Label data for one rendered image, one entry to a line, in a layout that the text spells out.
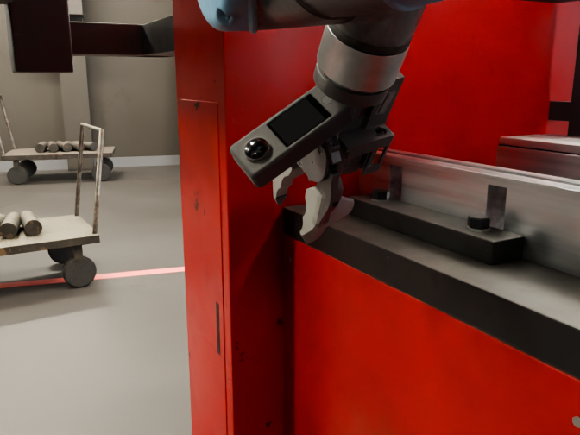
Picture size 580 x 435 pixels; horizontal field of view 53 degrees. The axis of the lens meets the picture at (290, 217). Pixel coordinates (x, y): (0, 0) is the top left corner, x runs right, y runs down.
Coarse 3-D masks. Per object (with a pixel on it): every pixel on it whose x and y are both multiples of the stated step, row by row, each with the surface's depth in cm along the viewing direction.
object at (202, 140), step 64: (192, 0) 97; (448, 0) 106; (512, 0) 113; (192, 64) 101; (256, 64) 91; (448, 64) 109; (512, 64) 117; (192, 128) 104; (448, 128) 112; (512, 128) 120; (192, 192) 108; (256, 192) 95; (192, 256) 112; (256, 256) 98; (192, 320) 117; (256, 320) 101; (192, 384) 123; (256, 384) 103
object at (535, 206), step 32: (384, 160) 91; (416, 160) 85; (448, 160) 85; (416, 192) 86; (448, 192) 80; (480, 192) 74; (512, 192) 70; (544, 192) 66; (576, 192) 62; (512, 224) 70; (544, 224) 66; (576, 224) 63; (544, 256) 67; (576, 256) 63
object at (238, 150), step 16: (304, 96) 55; (320, 96) 54; (288, 112) 54; (304, 112) 54; (320, 112) 54; (336, 112) 53; (256, 128) 54; (272, 128) 54; (288, 128) 54; (304, 128) 53; (320, 128) 53; (336, 128) 54; (240, 144) 54; (256, 144) 53; (272, 144) 53; (288, 144) 53; (304, 144) 53; (320, 144) 55; (240, 160) 53; (256, 160) 53; (272, 160) 52; (288, 160) 53; (256, 176) 52; (272, 176) 54
